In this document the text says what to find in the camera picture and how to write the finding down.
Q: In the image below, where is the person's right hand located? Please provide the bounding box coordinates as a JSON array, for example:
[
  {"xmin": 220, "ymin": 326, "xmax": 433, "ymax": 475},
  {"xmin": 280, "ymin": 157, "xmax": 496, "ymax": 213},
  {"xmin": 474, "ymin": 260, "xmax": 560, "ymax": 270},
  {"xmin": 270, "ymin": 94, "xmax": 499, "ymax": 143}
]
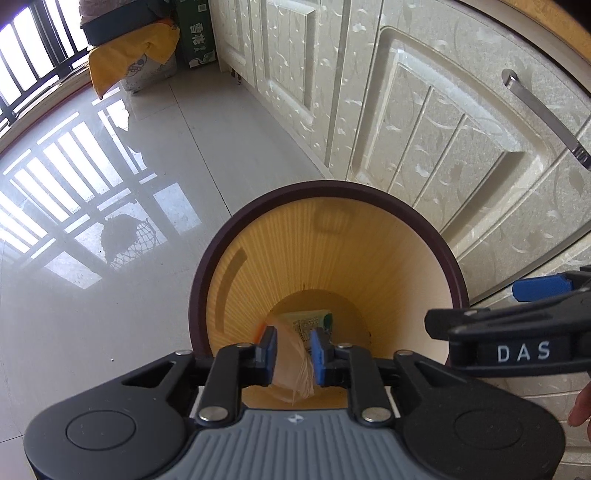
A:
[{"xmin": 568, "ymin": 384, "xmax": 591, "ymax": 440}]

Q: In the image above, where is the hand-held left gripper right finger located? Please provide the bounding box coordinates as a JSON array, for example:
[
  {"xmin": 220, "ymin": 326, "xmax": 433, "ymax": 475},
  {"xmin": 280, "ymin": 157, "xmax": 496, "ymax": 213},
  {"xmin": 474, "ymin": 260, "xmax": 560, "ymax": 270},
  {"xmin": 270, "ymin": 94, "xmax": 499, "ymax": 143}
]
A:
[{"xmin": 309, "ymin": 328, "xmax": 467, "ymax": 424}]

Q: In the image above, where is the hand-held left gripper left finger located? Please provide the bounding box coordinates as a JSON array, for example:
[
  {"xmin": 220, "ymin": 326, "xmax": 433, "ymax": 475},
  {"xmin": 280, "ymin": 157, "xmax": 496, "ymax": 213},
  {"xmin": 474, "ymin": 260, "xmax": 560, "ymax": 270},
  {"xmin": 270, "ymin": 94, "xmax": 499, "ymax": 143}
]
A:
[{"xmin": 121, "ymin": 325, "xmax": 279, "ymax": 424}]

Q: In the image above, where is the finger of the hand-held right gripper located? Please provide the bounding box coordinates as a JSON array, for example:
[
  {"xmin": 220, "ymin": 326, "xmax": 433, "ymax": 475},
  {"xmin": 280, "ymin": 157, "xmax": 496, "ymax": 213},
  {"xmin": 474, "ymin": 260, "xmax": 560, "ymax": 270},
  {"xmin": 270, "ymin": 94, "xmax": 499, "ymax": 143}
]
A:
[
  {"xmin": 424, "ymin": 292, "xmax": 591, "ymax": 343},
  {"xmin": 512, "ymin": 267, "xmax": 591, "ymax": 304}
]

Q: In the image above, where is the white printed bag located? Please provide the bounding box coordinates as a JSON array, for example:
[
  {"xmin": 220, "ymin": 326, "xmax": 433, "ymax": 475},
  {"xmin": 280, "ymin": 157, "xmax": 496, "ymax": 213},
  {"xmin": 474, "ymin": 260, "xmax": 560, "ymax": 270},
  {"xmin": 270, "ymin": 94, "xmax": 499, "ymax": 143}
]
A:
[{"xmin": 121, "ymin": 50, "xmax": 179, "ymax": 94}]

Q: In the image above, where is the cream patterned cabinet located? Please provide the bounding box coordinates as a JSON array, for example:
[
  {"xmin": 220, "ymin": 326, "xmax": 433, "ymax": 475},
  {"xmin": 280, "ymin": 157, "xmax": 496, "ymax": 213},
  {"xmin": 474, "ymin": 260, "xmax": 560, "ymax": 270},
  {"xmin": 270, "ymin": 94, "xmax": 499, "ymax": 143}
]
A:
[{"xmin": 209, "ymin": 0, "xmax": 591, "ymax": 435}]

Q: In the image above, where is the translucent peach plastic wrapper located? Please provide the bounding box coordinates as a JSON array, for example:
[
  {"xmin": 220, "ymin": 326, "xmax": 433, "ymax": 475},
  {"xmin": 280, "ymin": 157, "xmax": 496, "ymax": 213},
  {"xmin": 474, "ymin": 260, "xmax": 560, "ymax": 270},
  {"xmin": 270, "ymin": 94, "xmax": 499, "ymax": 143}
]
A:
[{"xmin": 271, "ymin": 316, "xmax": 319, "ymax": 407}]

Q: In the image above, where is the green carton box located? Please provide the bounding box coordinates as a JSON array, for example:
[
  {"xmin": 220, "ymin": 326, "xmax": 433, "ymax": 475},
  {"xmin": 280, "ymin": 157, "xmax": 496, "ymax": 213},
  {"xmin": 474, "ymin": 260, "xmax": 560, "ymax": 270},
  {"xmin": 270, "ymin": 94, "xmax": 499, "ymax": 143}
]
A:
[{"xmin": 174, "ymin": 0, "xmax": 219, "ymax": 70}]

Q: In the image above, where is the yellow cloth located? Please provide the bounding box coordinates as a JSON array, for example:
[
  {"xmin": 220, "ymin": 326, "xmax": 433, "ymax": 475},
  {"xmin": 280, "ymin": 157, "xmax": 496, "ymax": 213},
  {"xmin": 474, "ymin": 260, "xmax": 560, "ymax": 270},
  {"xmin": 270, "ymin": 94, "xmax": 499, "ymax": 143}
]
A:
[{"xmin": 88, "ymin": 21, "xmax": 181, "ymax": 99}]

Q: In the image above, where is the pink pillow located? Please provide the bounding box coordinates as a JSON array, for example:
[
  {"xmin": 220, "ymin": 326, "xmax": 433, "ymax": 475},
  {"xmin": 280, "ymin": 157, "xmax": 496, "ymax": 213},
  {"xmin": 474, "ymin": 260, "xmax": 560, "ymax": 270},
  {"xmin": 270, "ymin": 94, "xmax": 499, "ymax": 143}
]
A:
[{"xmin": 78, "ymin": 0, "xmax": 177, "ymax": 25}]

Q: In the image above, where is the yellow bin with brown rim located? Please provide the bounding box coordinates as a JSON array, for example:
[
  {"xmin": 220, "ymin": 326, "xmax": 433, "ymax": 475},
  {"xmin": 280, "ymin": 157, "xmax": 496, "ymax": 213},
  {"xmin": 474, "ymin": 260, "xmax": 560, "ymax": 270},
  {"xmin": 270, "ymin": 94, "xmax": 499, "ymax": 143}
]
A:
[{"xmin": 188, "ymin": 181, "xmax": 471, "ymax": 409}]

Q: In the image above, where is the dark storage basket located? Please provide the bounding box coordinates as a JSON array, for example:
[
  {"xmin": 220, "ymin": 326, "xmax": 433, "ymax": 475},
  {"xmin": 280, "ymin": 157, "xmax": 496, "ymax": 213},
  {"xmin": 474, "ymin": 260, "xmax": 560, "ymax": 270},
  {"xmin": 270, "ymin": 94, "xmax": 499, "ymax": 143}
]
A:
[{"xmin": 81, "ymin": 9, "xmax": 178, "ymax": 47}]

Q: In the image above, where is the metal cabinet handle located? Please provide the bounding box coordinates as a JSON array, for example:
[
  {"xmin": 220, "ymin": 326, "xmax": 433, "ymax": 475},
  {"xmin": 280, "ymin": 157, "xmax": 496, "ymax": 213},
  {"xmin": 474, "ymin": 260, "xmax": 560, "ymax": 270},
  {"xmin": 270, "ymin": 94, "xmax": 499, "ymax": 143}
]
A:
[{"xmin": 501, "ymin": 68, "xmax": 591, "ymax": 169}]

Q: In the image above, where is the green and white packet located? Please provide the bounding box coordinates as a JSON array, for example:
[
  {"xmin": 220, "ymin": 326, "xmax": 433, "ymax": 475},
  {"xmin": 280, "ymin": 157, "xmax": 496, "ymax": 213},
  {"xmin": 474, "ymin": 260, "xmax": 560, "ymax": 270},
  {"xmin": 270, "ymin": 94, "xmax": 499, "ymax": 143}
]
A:
[{"xmin": 283, "ymin": 310, "xmax": 334, "ymax": 344}]

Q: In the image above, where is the black window railing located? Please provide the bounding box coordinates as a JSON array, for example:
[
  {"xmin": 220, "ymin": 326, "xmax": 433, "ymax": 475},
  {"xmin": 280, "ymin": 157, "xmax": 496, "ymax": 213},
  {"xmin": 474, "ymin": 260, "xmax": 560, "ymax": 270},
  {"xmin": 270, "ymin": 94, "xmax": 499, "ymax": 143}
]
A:
[{"xmin": 0, "ymin": 0, "xmax": 91, "ymax": 136}]

